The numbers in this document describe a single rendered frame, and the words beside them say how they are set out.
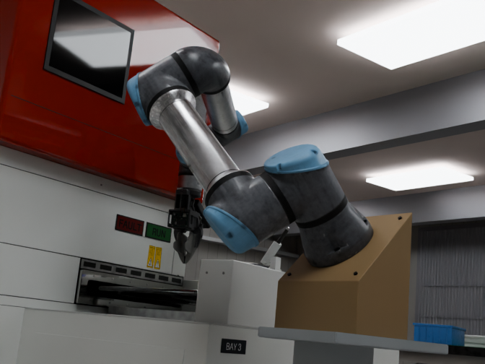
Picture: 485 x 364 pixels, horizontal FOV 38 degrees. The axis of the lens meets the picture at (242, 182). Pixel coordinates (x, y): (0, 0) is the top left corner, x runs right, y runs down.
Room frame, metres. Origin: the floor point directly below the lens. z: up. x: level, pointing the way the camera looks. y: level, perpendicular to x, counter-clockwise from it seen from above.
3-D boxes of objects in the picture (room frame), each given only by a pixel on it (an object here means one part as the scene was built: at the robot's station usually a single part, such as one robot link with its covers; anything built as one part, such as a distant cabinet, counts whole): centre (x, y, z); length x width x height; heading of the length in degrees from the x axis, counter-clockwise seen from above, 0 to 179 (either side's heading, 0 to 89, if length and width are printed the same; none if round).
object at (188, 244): (2.03, 0.14, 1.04); 0.06 x 0.03 x 0.09; 157
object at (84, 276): (2.16, 0.30, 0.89); 0.44 x 0.02 x 0.10; 143
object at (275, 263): (2.18, -0.11, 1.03); 0.06 x 0.04 x 0.13; 53
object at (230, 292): (1.78, -0.13, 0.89); 0.55 x 0.09 x 0.14; 143
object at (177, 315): (1.92, 0.15, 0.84); 0.50 x 0.02 x 0.03; 53
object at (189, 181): (2.04, 0.15, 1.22); 0.08 x 0.08 x 0.05
